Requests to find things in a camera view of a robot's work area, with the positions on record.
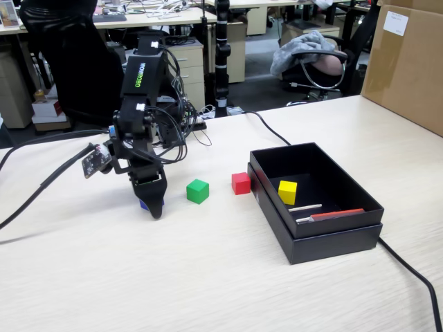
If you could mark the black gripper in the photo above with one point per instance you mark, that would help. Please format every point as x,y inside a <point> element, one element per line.
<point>143,166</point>

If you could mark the blue wooden cube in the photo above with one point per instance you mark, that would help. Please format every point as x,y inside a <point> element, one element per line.
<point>142,204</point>

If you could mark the green wooden cube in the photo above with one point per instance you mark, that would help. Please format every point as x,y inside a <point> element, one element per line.
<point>197,192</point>

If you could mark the red wooden cube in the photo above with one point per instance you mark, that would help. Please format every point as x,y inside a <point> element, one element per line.
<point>241,184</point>

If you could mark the yellow wooden cube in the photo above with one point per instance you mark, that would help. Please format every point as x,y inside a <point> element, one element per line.
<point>287,192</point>

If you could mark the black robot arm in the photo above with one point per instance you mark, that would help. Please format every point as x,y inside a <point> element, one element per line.
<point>140,76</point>

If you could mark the black open box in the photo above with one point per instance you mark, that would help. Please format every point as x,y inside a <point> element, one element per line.
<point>332,247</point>

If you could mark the black cardboard box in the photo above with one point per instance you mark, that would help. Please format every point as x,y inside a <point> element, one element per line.
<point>339,224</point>

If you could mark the large brown cardboard box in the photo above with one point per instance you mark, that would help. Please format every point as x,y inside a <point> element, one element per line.
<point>408,69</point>

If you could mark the red blue controller board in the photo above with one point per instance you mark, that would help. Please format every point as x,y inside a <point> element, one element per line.
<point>111,130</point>

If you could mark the red and white carton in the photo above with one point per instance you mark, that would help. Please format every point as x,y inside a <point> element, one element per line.
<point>46,109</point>

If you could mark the black pole with white bands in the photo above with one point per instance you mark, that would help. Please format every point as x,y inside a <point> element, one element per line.
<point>221,69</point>

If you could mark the white thin stick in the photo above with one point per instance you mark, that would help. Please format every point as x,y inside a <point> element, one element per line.
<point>304,207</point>

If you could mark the black mesh office chair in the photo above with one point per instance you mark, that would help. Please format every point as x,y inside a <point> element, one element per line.
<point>69,62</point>

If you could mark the red flat bar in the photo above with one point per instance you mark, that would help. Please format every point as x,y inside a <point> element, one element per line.
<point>337,214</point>

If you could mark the black keyboard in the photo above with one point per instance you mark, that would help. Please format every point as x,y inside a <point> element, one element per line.
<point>109,18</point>

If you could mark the beige office desk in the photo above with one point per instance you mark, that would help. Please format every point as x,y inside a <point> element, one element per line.
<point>194,16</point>

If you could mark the grey fleece blanket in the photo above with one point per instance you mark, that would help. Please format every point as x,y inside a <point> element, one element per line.
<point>297,48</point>

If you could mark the pink seat cushion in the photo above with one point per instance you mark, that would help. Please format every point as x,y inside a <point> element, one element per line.
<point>328,65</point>

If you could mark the chrome armrest office chair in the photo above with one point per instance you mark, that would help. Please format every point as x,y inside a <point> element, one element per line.
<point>360,41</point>

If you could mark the bare camera circuit board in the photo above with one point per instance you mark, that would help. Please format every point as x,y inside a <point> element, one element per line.
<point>97,162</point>

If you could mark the small photo frame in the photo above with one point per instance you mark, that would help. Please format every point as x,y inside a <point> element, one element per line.
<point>9,14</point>

